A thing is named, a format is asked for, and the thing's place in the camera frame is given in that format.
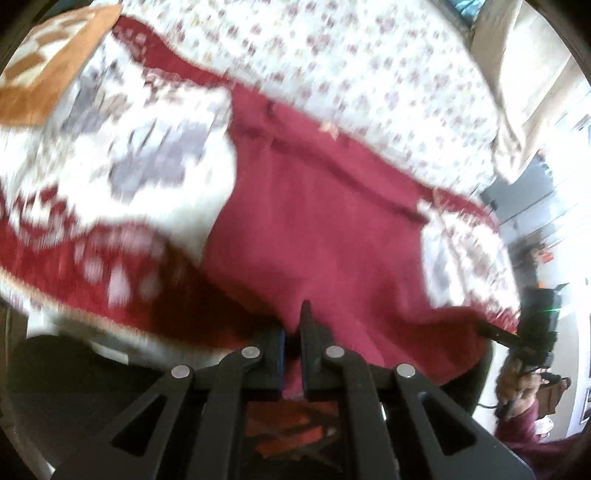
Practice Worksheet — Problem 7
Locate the beige cloth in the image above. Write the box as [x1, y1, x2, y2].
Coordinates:
[471, 0, 583, 183]

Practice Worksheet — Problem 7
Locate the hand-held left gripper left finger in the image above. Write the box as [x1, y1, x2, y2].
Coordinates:
[51, 329, 287, 480]

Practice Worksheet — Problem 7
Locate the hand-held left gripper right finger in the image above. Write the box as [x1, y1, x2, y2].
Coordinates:
[298, 300, 536, 480]

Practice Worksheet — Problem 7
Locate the brown checkered cushion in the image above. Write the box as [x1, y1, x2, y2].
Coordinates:
[0, 4, 123, 126]

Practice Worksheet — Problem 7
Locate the floral bedsheet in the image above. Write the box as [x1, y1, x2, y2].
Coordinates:
[120, 0, 504, 204]

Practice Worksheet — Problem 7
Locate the person's right hand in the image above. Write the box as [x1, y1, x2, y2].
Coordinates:
[496, 357, 573, 421]

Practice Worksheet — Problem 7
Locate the red fleece sweater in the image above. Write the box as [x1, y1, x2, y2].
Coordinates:
[203, 85, 522, 402]

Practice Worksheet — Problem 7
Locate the person's right forearm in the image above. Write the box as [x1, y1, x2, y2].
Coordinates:
[496, 401, 591, 480]

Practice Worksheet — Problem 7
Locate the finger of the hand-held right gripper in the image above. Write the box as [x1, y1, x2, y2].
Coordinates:
[478, 320, 522, 350]

